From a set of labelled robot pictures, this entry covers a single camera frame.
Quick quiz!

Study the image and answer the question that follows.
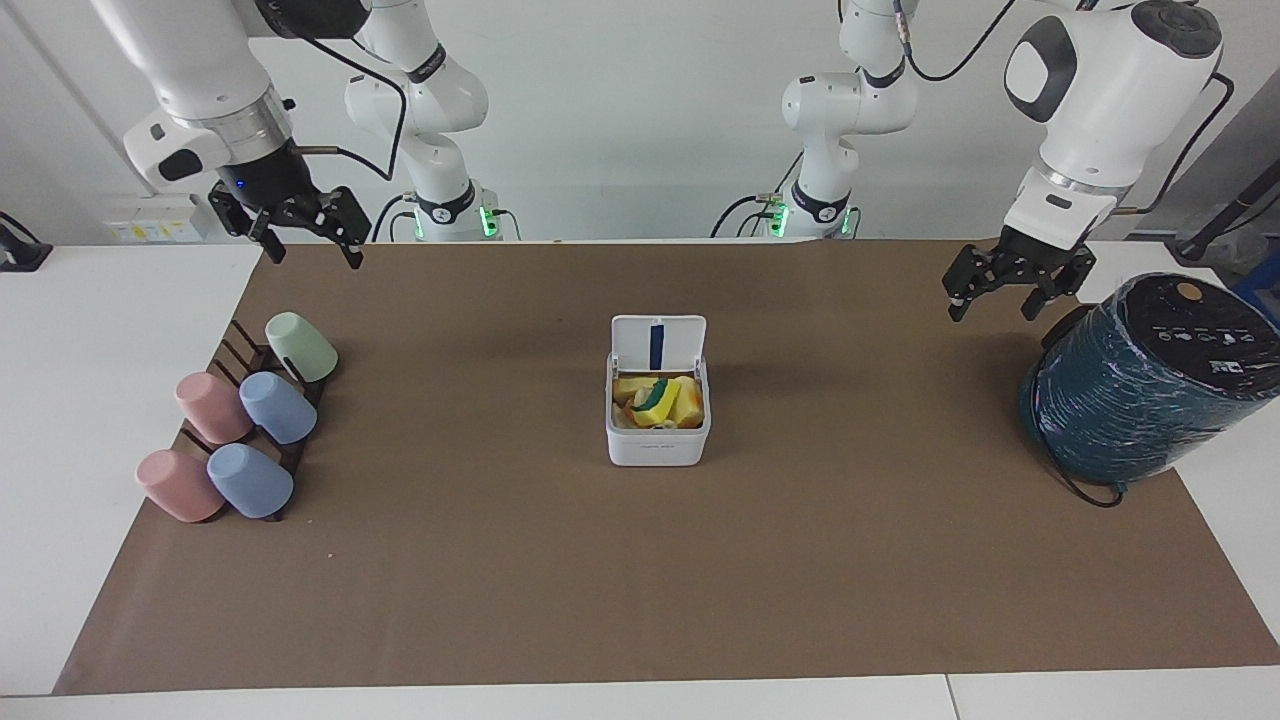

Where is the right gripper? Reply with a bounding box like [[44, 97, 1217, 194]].
[[207, 139, 374, 270]]

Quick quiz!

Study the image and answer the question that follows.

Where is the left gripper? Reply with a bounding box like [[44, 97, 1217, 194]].
[[941, 225, 1098, 324]]

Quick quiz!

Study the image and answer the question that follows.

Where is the large teal film-wrapped bin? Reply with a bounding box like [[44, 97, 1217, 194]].
[[1018, 271, 1280, 491]]

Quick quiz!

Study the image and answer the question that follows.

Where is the small white lidded bin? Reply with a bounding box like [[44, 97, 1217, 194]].
[[605, 314, 714, 468]]

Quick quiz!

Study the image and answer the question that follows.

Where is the green plastic cup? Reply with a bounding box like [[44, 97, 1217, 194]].
[[264, 311, 340, 385]]

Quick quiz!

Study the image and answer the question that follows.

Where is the dark brown cup rack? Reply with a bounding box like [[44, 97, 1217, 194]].
[[178, 319, 329, 524]]

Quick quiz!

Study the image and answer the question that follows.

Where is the blue plastic cup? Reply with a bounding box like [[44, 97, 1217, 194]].
[[238, 370, 319, 446], [206, 442, 295, 520]]

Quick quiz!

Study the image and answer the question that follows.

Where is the pink plastic cup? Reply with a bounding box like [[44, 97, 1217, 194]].
[[135, 448, 226, 524], [175, 371, 255, 446]]

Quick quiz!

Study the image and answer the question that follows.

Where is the black stand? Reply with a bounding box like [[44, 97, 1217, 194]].
[[0, 210, 54, 273], [1172, 164, 1280, 267]]

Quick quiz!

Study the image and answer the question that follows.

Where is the blue box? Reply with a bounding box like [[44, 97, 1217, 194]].
[[1231, 266, 1280, 327]]

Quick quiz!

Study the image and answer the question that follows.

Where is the orange yellow sponge scrap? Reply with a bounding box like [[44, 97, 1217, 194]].
[[668, 376, 706, 429]]

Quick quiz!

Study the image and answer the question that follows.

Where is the green and yellow sponge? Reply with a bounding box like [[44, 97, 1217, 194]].
[[627, 377, 681, 428]]

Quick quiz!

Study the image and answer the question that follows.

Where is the black cable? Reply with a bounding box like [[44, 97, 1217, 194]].
[[1116, 72, 1237, 215], [709, 150, 807, 240], [296, 34, 410, 185], [1038, 440, 1128, 509], [892, 0, 1019, 84], [370, 194, 417, 243]]

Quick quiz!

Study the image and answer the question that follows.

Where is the white wall socket box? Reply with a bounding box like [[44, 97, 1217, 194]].
[[104, 194, 207, 245]]

